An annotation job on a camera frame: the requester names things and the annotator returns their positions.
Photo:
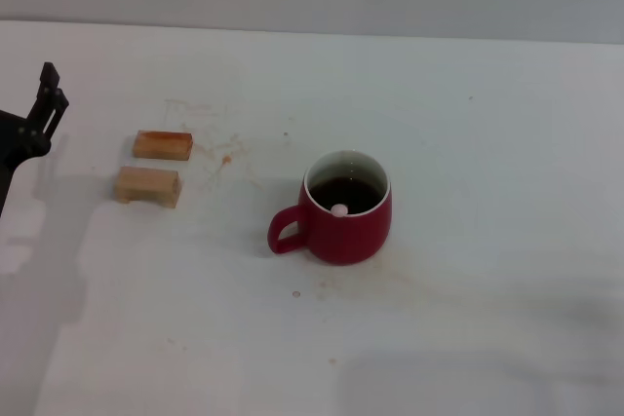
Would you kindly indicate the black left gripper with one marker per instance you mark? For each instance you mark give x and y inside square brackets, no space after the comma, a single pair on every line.
[17,138]

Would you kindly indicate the red ceramic coffee cup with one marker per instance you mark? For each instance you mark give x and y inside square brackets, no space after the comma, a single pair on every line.
[351,240]

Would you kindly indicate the orange stained wooden block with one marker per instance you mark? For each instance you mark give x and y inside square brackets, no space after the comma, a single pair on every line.
[163,145]

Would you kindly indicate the plain light wooden block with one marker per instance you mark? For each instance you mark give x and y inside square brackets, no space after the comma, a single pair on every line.
[146,187]

